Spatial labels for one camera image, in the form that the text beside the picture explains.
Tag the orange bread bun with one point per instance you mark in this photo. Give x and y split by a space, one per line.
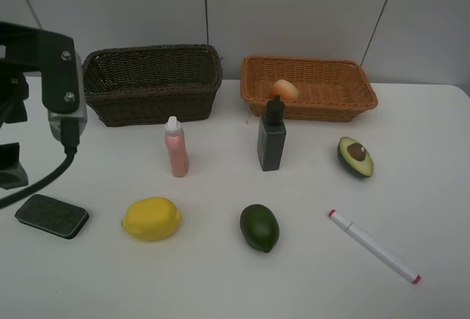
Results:
285 90

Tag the orange wicker basket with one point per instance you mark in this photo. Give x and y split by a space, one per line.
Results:
329 90

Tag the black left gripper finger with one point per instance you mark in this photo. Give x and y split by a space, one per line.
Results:
12 173

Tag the green lime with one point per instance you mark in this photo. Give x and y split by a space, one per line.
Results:
259 227

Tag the dark brown wicker basket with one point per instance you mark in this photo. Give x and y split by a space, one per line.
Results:
147 85

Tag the dark grey pump bottle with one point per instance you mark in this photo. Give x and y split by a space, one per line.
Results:
271 135

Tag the pink spray bottle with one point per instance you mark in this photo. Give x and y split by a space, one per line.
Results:
176 146

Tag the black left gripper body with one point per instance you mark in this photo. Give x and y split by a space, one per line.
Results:
53 56

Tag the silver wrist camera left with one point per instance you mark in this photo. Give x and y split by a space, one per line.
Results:
67 128

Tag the white pink-capped marker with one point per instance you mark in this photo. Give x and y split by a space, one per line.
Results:
373 247

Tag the halved avocado with pit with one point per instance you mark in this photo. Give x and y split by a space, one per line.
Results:
354 158

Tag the yellow lemon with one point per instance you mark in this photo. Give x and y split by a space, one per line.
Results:
152 219

